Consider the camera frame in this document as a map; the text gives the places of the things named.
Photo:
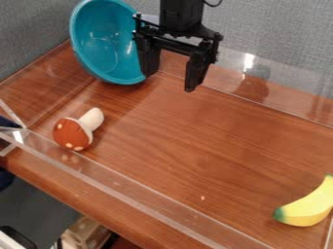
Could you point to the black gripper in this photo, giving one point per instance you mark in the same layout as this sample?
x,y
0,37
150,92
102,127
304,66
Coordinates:
x,y
180,20

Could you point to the red toy mushroom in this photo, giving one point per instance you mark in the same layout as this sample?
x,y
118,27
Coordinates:
x,y
73,133

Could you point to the blue plastic bowl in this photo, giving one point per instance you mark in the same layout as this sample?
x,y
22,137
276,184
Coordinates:
x,y
102,41

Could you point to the clear acrylic back barrier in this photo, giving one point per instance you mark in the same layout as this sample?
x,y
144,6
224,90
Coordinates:
x,y
288,88

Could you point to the clear acrylic barrier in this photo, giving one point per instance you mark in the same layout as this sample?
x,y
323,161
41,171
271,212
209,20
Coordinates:
x,y
169,211
288,88

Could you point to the clear acrylic front barrier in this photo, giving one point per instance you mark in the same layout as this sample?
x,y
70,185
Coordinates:
x,y
169,211

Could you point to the dark blue object left edge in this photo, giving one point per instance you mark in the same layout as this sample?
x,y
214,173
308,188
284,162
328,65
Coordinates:
x,y
6,148

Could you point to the yellow toy banana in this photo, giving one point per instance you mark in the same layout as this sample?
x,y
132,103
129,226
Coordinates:
x,y
311,209

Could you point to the wooden box under table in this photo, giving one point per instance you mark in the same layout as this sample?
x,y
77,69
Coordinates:
x,y
86,234

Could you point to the black white object bottom corner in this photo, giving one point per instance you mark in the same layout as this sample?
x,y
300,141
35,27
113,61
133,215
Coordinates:
x,y
14,240

